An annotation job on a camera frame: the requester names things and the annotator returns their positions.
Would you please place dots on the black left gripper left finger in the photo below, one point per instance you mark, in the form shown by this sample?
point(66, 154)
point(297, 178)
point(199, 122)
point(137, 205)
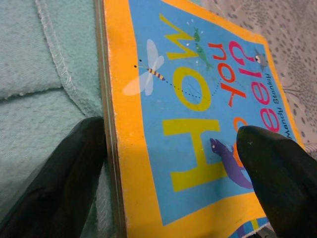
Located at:
point(54, 183)

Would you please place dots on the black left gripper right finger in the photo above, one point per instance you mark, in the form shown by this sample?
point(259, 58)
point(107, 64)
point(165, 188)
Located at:
point(284, 186)

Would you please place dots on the colourful children's board book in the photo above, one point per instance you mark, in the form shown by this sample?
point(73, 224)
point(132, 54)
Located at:
point(173, 124)

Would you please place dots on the teal patterned blanket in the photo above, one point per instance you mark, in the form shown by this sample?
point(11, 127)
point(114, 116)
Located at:
point(37, 62)

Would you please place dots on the grey quilted mattress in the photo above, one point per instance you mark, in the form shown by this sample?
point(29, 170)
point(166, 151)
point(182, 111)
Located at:
point(292, 37)

